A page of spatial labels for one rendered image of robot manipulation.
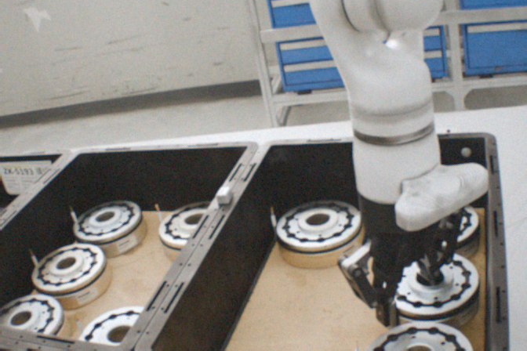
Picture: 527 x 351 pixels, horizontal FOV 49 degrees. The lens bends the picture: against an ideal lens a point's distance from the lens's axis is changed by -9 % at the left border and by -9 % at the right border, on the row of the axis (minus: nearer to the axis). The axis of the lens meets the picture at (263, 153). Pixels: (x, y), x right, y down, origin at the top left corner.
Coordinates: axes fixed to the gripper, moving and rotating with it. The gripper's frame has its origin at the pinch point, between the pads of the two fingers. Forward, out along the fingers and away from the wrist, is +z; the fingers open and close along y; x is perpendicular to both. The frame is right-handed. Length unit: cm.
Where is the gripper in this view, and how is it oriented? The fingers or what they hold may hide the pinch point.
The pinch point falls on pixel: (407, 302)
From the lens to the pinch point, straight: 62.4
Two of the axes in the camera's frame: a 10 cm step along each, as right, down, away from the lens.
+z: 1.8, 8.8, 4.3
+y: -8.7, 3.5, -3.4
